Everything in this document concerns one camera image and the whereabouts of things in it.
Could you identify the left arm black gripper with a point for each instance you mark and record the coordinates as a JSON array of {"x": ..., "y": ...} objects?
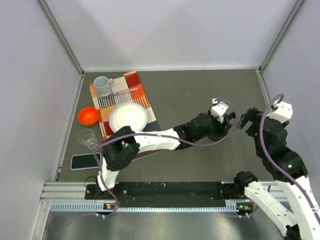
[{"x": 221, "y": 128}]

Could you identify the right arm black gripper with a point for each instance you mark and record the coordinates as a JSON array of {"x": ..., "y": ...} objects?
[{"x": 253, "y": 115}]

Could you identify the phone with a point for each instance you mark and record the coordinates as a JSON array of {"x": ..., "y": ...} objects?
[{"x": 83, "y": 162}]

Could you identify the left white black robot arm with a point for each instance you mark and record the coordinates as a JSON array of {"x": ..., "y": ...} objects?
[{"x": 121, "y": 148}]

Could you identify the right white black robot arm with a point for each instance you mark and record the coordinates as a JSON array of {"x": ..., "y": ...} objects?
[{"x": 302, "y": 220}]

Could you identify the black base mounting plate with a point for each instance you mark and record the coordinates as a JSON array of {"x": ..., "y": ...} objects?
[{"x": 133, "y": 190}]

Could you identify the white paper plate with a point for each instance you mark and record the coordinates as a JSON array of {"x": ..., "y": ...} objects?
[{"x": 128, "y": 114}]

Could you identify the patchwork orange red placemat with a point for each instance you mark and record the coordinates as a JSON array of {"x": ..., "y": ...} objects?
[{"x": 106, "y": 105}]

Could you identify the white ceramic mug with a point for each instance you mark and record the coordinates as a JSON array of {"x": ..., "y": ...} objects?
[{"x": 103, "y": 86}]

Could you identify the orange plastic bowl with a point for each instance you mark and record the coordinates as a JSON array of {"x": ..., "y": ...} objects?
[{"x": 88, "y": 116}]

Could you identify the clear plastic cup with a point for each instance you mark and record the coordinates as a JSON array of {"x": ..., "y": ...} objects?
[{"x": 87, "y": 138}]

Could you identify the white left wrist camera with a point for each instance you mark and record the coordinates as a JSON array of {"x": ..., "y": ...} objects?
[{"x": 218, "y": 109}]

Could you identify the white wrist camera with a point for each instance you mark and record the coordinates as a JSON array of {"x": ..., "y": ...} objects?
[
  {"x": 281, "y": 112},
  {"x": 218, "y": 109}
]

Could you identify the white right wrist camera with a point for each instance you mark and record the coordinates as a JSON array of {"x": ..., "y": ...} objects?
[{"x": 281, "y": 112}]

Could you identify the pink handled knife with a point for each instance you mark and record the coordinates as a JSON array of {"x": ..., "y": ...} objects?
[{"x": 123, "y": 92}]

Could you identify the white slotted cable duct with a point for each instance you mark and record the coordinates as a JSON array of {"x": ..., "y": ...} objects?
[{"x": 109, "y": 206}]

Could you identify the aluminium frame rail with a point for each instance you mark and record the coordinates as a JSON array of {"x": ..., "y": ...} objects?
[{"x": 63, "y": 192}]

